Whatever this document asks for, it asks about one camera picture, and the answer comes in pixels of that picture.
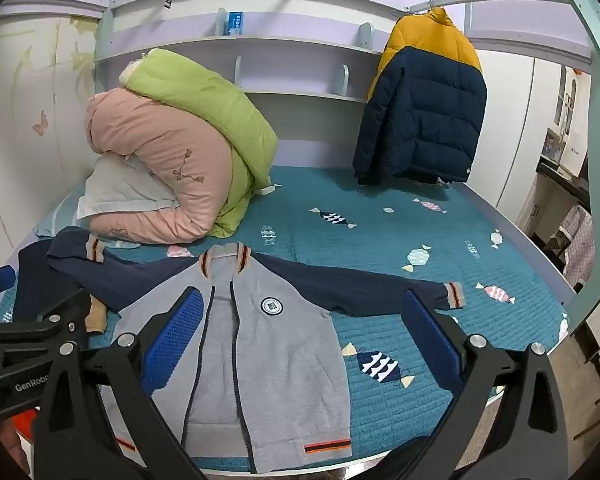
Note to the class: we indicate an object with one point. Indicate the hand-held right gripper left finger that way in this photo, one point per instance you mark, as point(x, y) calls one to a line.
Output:
point(180, 330)

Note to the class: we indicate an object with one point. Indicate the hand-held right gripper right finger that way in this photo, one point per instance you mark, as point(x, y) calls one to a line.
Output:
point(427, 332)

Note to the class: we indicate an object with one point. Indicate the grey and navy zip jacket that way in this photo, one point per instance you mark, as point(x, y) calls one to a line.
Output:
point(290, 360)

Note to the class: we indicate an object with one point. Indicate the tan pants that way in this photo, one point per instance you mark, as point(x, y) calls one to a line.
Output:
point(96, 317)

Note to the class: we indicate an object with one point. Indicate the dark navy pants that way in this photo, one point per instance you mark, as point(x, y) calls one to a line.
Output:
point(40, 285)

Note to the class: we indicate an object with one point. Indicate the red object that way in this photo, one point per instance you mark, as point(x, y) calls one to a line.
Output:
point(25, 425)

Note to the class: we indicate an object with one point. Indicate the teal quilted bed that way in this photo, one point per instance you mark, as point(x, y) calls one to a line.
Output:
point(380, 260)

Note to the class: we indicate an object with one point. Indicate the pale blue sheet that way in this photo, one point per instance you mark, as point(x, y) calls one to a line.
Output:
point(55, 220)

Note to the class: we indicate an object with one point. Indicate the white wardrobe with butterfly decals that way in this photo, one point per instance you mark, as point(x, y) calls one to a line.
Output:
point(30, 160)

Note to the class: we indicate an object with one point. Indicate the white pillow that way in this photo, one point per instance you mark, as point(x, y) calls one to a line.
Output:
point(115, 185)

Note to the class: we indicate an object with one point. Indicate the pink quilt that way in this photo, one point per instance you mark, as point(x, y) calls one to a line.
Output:
point(170, 160)

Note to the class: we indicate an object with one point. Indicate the checked cloth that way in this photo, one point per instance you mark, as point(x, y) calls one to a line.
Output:
point(580, 245)

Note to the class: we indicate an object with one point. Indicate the black desk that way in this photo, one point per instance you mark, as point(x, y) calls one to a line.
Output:
point(560, 175)

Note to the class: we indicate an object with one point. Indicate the yellow and navy puffer jacket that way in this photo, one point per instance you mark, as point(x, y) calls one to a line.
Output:
point(420, 110)

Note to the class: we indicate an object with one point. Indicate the white paper bag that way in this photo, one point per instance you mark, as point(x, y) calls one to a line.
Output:
point(574, 155)

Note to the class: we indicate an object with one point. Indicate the green quilt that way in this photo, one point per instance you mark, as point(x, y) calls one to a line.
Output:
point(205, 95)

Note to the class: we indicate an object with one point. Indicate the small blue box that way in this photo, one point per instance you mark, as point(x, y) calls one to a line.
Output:
point(235, 22)

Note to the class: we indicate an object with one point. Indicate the lavender wall shelf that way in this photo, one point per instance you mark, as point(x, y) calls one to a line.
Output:
point(290, 75)

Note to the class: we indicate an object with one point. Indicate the pale green bed frame arch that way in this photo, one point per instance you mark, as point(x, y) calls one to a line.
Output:
point(597, 110)

